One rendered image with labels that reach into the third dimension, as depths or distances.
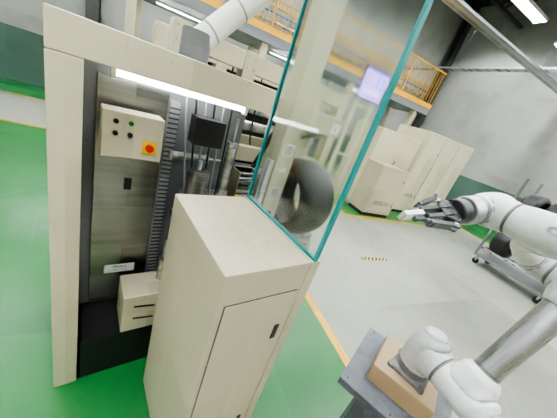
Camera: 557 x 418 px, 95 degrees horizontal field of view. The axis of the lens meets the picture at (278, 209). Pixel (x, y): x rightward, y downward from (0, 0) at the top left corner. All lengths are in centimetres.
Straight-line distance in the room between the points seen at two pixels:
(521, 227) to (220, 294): 86
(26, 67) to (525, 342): 1143
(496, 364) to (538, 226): 69
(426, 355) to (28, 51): 1116
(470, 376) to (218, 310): 105
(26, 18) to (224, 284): 1065
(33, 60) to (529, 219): 1113
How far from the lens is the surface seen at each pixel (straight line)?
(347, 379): 156
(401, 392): 159
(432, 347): 149
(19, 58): 1121
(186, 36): 159
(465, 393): 146
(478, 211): 94
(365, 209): 638
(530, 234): 95
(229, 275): 77
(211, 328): 91
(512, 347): 146
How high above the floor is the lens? 175
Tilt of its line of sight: 21 degrees down
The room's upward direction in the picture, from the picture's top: 19 degrees clockwise
